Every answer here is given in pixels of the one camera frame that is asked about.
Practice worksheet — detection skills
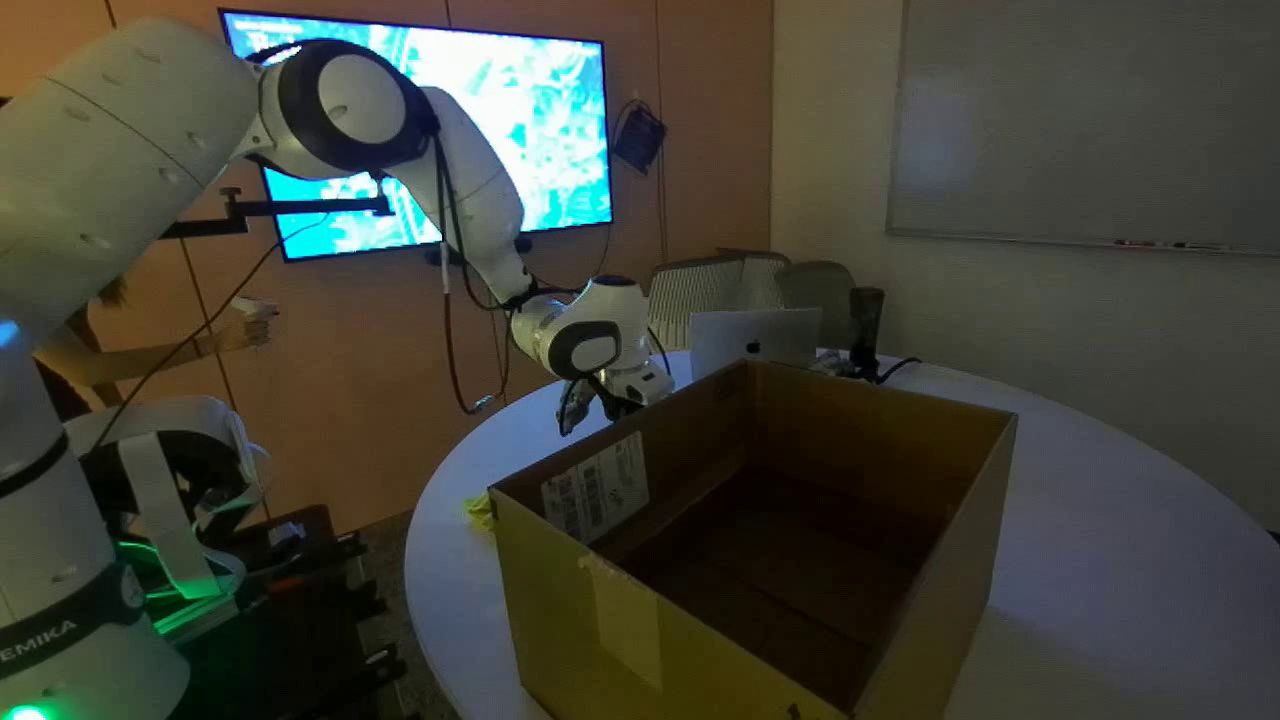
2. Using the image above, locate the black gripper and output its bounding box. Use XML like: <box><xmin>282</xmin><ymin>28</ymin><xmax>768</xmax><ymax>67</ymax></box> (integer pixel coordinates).
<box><xmin>554</xmin><ymin>364</ymin><xmax>672</xmax><ymax>433</ymax></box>

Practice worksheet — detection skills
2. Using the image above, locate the robot base controller with lights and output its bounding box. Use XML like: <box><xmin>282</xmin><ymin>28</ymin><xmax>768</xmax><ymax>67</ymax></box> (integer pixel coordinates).
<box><xmin>77</xmin><ymin>396</ymin><xmax>402</xmax><ymax>720</ymax></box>

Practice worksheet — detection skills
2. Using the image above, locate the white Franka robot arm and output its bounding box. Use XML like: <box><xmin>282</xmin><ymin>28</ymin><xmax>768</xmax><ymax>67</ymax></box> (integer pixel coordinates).
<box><xmin>0</xmin><ymin>17</ymin><xmax>672</xmax><ymax>720</ymax></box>

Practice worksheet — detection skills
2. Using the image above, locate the brown cardboard box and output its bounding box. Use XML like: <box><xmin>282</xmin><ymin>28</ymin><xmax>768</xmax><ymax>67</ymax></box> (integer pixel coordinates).
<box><xmin>491</xmin><ymin>364</ymin><xmax>1017</xmax><ymax>720</ymax></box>

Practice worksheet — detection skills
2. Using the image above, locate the silver laptop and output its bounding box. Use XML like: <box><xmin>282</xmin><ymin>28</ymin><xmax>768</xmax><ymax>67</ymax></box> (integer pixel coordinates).
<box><xmin>688</xmin><ymin>306</ymin><xmax>821</xmax><ymax>380</ymax></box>

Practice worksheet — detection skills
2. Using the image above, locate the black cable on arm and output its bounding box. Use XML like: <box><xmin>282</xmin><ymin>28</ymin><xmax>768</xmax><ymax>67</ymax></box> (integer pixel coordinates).
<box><xmin>433</xmin><ymin>130</ymin><xmax>517</xmax><ymax>418</ymax></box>

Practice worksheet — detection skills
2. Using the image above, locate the wall-mounted display screen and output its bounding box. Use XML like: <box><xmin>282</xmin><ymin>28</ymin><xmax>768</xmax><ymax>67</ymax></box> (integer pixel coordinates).
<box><xmin>214</xmin><ymin>7</ymin><xmax>621</xmax><ymax>267</ymax></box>

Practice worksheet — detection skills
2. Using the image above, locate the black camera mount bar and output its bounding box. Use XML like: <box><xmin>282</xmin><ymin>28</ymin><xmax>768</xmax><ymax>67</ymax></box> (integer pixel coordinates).
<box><xmin>160</xmin><ymin>189</ymin><xmax>393</xmax><ymax>238</ymax></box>

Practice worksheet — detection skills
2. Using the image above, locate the white wall whiteboard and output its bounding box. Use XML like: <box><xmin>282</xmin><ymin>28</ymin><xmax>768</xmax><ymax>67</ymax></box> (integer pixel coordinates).
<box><xmin>887</xmin><ymin>0</ymin><xmax>1280</xmax><ymax>257</ymax></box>

